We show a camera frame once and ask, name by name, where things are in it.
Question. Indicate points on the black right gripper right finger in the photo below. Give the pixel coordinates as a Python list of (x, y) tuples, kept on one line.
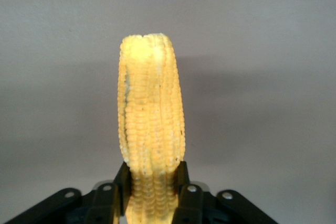
[(194, 203)]

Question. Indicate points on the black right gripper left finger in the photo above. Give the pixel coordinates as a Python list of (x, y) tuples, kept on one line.
[(99, 203)]

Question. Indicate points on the yellow corn cob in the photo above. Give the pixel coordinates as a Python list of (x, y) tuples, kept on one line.
[(149, 108)]

